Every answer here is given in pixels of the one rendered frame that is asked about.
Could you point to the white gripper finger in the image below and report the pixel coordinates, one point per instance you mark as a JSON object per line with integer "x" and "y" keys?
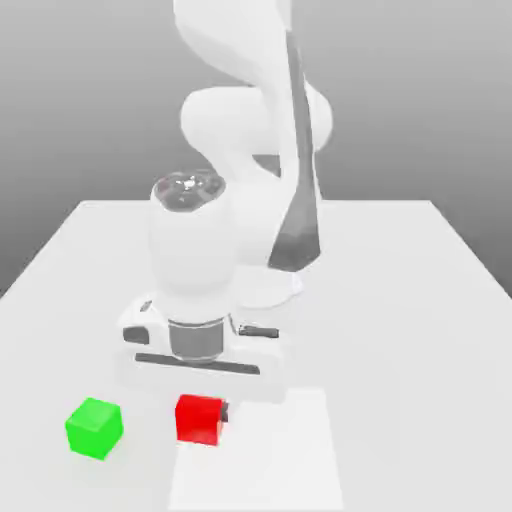
{"x": 224, "y": 412}

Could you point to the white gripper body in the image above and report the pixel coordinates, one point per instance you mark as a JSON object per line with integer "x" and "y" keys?
{"x": 264, "y": 380}

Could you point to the small red cube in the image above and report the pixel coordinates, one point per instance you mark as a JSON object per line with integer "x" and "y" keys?
{"x": 198, "y": 420}

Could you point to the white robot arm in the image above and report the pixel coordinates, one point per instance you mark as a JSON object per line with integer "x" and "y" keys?
{"x": 192, "y": 248}

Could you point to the small green cube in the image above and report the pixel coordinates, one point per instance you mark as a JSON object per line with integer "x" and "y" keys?
{"x": 94, "y": 428}

